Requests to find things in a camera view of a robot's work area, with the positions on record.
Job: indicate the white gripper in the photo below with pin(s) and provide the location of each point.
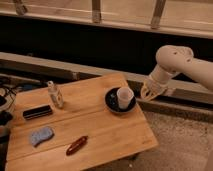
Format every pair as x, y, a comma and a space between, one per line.
157, 81

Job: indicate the white ceramic cup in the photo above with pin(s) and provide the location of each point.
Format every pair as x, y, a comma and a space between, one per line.
124, 96

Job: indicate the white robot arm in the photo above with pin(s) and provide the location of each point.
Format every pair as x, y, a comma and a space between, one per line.
171, 61

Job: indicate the black round bowl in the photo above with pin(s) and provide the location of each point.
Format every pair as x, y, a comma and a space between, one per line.
111, 101

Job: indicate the wooden table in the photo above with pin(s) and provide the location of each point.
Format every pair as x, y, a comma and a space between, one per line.
84, 113

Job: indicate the reddish brown oblong case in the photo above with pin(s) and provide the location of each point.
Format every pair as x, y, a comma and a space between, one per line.
76, 145

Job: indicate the small clear bottle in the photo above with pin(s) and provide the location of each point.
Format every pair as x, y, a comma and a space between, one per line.
55, 94

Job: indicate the blue sponge cloth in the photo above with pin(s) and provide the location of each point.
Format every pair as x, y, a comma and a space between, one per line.
39, 136

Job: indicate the black rectangular case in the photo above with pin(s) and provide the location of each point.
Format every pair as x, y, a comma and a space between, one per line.
37, 112

